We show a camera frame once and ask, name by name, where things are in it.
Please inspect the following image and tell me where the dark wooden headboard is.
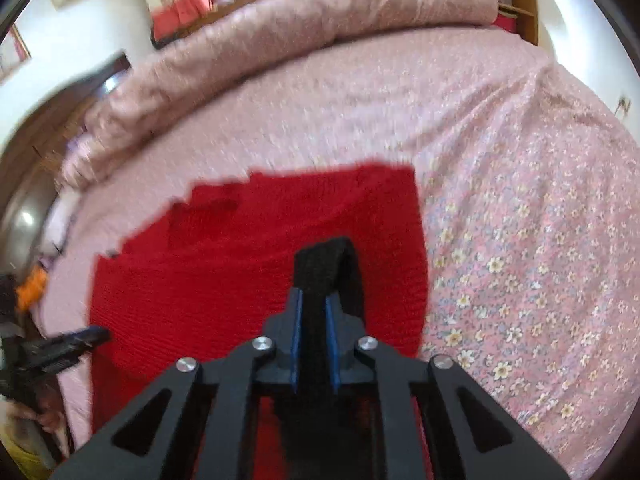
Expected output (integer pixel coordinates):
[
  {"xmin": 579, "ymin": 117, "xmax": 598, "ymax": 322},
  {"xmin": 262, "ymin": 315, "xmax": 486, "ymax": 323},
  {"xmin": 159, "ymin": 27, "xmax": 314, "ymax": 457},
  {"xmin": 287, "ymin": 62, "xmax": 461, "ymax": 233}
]
[{"xmin": 0, "ymin": 50, "xmax": 132, "ymax": 271}]

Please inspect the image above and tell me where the white lilac pillow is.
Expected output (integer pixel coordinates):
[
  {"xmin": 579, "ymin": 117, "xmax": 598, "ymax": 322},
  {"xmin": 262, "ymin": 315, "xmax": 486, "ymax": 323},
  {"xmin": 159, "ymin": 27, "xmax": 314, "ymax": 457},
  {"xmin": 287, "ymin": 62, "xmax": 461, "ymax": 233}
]
[{"xmin": 42, "ymin": 192, "xmax": 83, "ymax": 261}]

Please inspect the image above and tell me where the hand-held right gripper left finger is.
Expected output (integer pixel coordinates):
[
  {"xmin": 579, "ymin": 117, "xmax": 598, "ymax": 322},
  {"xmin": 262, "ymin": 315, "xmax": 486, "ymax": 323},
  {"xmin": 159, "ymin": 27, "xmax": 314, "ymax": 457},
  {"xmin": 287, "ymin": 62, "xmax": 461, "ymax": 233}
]
[{"xmin": 52, "ymin": 287, "xmax": 303, "ymax": 480}]

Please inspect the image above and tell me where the orange and white plush toy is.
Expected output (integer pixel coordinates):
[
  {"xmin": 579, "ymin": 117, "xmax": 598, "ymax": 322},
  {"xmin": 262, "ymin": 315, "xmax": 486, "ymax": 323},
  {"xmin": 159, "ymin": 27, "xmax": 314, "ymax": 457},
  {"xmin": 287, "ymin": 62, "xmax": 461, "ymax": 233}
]
[{"xmin": 15, "ymin": 267, "xmax": 48, "ymax": 313}]

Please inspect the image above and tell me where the person's left hand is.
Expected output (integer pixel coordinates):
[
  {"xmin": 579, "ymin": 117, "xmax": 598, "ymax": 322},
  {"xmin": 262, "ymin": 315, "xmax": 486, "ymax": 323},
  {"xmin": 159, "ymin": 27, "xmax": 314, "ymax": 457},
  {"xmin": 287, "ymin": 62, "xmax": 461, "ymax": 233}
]
[{"xmin": 5, "ymin": 395, "xmax": 66, "ymax": 436}]

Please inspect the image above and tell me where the red box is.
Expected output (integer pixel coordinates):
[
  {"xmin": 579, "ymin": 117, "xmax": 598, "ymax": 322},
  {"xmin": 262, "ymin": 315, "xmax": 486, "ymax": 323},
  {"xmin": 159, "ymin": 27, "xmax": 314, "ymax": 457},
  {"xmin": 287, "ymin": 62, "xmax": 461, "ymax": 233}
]
[{"xmin": 492, "ymin": 12, "xmax": 521, "ymax": 36}]

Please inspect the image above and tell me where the pink quilt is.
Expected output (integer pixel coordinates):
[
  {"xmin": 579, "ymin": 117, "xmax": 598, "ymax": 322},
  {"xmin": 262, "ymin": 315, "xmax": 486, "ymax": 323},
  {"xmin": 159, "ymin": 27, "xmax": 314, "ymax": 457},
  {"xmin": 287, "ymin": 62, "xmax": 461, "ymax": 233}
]
[{"xmin": 62, "ymin": 0, "xmax": 501, "ymax": 191}]

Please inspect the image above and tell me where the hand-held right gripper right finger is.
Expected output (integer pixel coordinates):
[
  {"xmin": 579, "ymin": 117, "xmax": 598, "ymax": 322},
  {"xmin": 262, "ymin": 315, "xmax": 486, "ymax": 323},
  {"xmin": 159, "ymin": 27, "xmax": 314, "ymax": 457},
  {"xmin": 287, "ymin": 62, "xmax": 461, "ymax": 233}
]
[{"xmin": 325, "ymin": 295, "xmax": 571, "ymax": 480}]

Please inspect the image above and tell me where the framed wall picture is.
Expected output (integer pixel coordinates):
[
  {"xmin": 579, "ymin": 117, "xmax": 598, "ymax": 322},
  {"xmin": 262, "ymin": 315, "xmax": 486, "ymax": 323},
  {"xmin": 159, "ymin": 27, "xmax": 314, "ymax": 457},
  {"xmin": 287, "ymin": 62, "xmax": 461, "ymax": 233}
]
[{"xmin": 0, "ymin": 25, "xmax": 31, "ymax": 83}]

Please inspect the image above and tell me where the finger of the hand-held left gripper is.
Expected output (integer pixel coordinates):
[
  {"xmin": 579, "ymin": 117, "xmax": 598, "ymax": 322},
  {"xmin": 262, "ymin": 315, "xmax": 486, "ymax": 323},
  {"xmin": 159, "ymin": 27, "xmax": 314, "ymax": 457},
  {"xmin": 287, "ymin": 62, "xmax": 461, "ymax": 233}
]
[{"xmin": 30, "ymin": 326, "xmax": 112, "ymax": 373}]

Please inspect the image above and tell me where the floral red-hem curtain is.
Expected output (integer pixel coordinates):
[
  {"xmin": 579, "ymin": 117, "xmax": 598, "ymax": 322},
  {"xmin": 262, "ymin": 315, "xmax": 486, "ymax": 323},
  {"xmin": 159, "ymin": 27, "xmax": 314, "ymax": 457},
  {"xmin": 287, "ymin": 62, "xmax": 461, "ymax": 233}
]
[{"xmin": 131, "ymin": 0, "xmax": 236, "ymax": 48}]

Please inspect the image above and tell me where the pink floral bed sheet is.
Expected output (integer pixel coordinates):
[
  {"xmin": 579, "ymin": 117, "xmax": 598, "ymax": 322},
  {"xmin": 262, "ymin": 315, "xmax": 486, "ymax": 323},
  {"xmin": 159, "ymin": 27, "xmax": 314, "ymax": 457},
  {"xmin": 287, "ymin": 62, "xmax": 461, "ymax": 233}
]
[{"xmin": 42, "ymin": 25, "xmax": 640, "ymax": 480}]

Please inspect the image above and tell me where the red knit cardigan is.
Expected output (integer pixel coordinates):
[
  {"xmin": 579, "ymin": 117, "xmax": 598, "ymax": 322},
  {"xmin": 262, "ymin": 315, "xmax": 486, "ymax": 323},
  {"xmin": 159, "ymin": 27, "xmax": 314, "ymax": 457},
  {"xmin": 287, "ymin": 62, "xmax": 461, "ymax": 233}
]
[{"xmin": 90, "ymin": 162, "xmax": 431, "ymax": 480}]

